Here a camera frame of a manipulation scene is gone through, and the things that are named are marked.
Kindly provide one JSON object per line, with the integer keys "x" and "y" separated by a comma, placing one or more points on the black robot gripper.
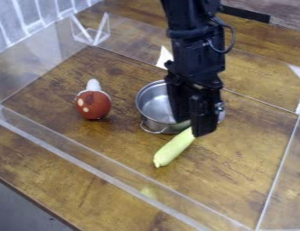
{"x": 198, "y": 61}

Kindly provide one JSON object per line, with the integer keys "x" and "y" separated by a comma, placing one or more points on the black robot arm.
{"x": 190, "y": 14}

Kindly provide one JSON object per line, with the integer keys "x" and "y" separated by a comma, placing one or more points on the small steel pot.
{"x": 151, "y": 102}

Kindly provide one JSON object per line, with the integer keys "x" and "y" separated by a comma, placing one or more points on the red toy mushroom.
{"x": 93, "y": 101}

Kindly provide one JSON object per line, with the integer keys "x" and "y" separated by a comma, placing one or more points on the black bar on table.
{"x": 246, "y": 14}

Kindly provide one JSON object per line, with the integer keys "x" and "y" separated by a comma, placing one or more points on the clear acrylic enclosure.
{"x": 91, "y": 148}

